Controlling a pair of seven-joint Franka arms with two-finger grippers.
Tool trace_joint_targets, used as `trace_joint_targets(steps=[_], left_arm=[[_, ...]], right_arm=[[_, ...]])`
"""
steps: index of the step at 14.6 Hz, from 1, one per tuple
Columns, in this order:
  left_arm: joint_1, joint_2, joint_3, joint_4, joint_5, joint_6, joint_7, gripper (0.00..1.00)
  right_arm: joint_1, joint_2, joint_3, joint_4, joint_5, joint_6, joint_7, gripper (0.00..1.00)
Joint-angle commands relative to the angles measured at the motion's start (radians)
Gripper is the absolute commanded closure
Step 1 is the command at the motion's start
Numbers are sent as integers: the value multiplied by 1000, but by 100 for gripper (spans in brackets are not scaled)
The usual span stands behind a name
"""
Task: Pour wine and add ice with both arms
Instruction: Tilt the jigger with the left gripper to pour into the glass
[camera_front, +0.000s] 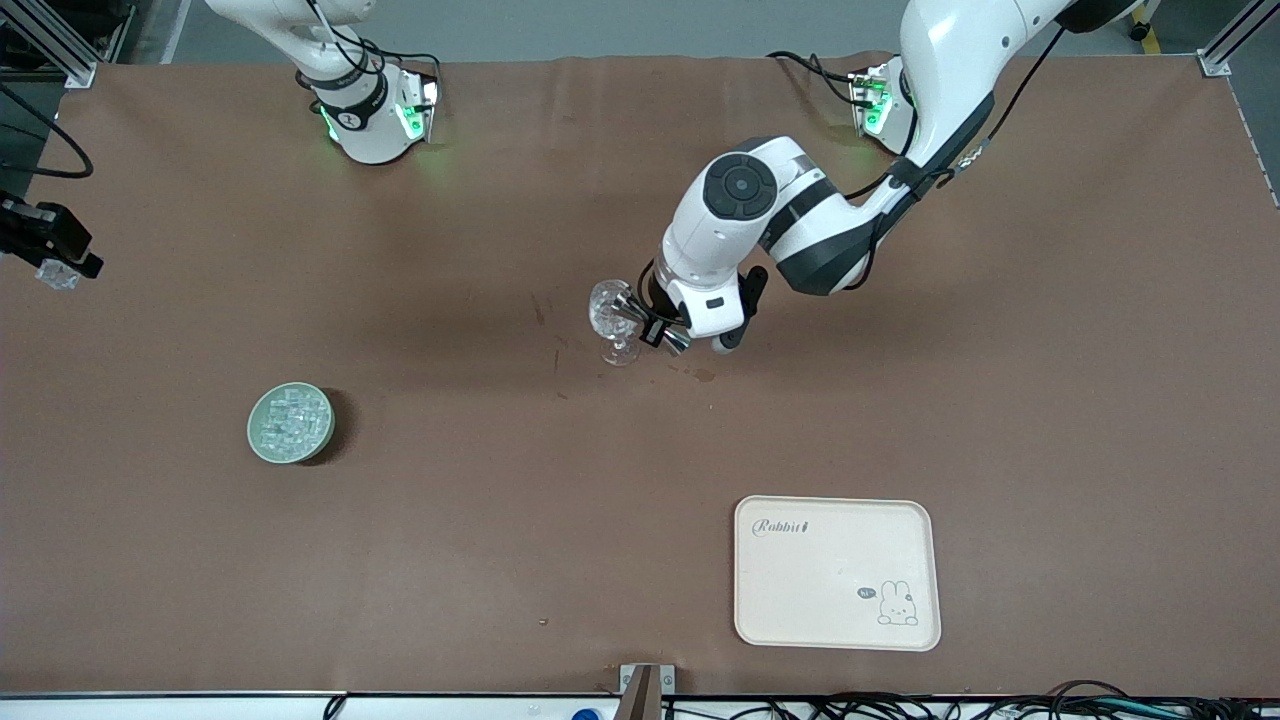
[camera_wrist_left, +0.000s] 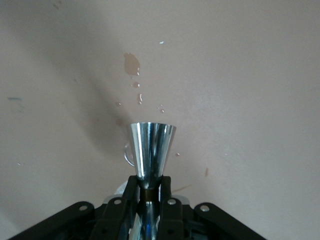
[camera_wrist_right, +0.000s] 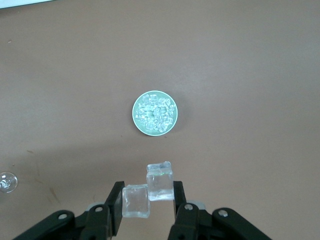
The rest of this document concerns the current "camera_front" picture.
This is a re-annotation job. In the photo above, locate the silver metal jigger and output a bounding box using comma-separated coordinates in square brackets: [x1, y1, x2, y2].
[610, 288, 693, 357]

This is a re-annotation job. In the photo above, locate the aluminium frame profile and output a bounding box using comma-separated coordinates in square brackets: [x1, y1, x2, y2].
[0, 0, 98, 89]
[1197, 0, 1280, 78]

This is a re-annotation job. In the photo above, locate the black cable tangle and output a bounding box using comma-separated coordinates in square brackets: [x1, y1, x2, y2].
[660, 680, 1280, 720]

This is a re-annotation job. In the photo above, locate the black left base cable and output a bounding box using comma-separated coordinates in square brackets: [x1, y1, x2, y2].
[768, 50, 863, 106]

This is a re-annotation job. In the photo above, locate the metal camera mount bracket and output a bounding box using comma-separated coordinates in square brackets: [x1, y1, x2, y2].
[619, 664, 676, 720]

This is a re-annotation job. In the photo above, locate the clear stemmed wine glass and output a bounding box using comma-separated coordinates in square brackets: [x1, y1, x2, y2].
[588, 279, 642, 368]

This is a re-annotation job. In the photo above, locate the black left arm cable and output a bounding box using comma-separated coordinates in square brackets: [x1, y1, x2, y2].
[845, 20, 1066, 291]

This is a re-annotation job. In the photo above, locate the black right base cable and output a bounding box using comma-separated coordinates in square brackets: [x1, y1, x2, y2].
[300, 0, 443, 86]

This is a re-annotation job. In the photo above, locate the cream rabbit print tray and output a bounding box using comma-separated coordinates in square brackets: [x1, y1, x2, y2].
[733, 495, 942, 653]

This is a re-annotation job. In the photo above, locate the clear ice cubes heap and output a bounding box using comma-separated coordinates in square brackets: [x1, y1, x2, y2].
[260, 393, 331, 457]

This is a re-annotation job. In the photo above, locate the green round bowl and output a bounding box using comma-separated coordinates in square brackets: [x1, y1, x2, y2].
[246, 381, 337, 466]

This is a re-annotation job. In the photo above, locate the brown table mat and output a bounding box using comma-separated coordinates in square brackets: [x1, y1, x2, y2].
[0, 52, 1280, 698]

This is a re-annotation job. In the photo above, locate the black base cable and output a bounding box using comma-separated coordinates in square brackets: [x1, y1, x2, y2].
[768, 50, 863, 106]
[300, 0, 443, 86]

